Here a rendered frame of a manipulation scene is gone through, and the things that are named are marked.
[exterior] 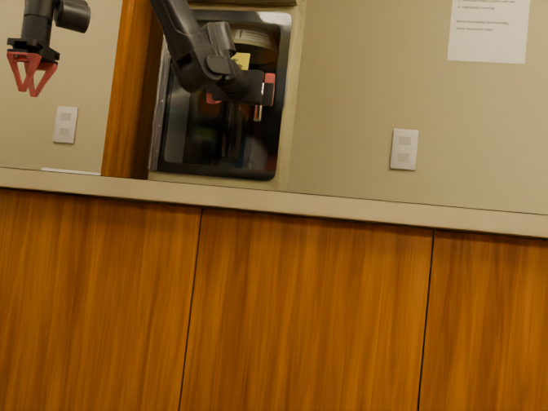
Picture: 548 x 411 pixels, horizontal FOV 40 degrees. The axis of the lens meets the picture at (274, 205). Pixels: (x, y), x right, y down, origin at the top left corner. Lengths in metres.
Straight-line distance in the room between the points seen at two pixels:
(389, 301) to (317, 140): 0.86
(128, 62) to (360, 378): 0.90
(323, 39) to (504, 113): 0.56
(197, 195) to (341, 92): 0.85
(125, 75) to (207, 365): 0.71
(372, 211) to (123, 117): 0.68
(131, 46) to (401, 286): 0.86
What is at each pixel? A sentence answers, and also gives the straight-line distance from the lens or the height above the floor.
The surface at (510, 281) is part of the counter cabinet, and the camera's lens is 1.42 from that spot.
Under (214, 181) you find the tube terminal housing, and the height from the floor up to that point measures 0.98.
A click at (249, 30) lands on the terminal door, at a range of 1.81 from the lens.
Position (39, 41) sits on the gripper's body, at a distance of 1.57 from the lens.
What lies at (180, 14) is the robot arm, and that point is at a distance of 1.40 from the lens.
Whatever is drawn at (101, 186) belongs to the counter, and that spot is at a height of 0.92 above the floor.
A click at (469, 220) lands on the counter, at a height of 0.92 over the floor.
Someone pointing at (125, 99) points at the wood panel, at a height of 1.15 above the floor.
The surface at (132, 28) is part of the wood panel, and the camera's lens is 1.83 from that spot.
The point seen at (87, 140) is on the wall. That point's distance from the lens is 2.38.
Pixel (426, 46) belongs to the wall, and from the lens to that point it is 2.21.
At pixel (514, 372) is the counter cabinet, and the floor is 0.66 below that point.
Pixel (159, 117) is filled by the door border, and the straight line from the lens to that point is 1.82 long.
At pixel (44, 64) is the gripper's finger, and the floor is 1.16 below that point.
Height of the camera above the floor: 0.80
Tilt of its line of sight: 4 degrees up
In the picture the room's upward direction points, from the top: 6 degrees clockwise
